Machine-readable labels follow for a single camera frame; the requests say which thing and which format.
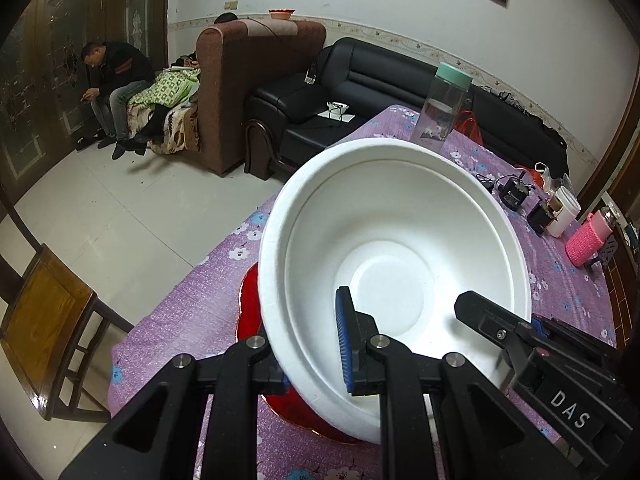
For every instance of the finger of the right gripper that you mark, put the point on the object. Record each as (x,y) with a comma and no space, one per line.
(495,324)

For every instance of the black leather sofa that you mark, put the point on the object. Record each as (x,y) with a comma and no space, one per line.
(290,120)

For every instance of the clear green-lid water bottle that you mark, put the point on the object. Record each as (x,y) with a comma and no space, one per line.
(445,97)

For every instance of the white paper bowl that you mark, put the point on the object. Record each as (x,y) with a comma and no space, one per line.
(407,231)

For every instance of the brown armchair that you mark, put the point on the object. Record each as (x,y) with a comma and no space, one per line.
(235,58)

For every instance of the small black jar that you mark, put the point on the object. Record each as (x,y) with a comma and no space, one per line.
(543,213)

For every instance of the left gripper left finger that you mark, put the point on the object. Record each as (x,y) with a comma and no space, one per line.
(192,419)

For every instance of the black phone stand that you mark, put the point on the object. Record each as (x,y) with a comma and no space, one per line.
(603,256)

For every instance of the pink knit-sleeve bottle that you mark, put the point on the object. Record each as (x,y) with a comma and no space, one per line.
(591,236)

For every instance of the wooden chair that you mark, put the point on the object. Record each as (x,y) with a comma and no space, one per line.
(52,327)

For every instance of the red plastic bag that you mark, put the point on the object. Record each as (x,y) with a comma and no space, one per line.
(466,124)

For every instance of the green patterned blanket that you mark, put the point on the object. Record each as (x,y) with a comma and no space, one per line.
(170,88)

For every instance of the seated person dark clothes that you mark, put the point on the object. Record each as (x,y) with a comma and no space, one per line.
(117,71)

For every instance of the large red glass plate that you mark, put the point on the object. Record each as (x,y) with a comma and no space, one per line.
(288,404)

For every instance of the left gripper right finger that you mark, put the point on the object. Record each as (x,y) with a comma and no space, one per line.
(440,418)

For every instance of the black power adapter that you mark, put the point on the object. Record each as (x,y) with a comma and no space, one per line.
(489,182)

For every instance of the black cylindrical jar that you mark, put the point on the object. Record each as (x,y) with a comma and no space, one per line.
(514,191)

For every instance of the wooden glass-panel cabinet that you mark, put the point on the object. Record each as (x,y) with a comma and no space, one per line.
(43,77)

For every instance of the white plastic jar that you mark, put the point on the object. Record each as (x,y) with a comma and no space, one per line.
(565,208)

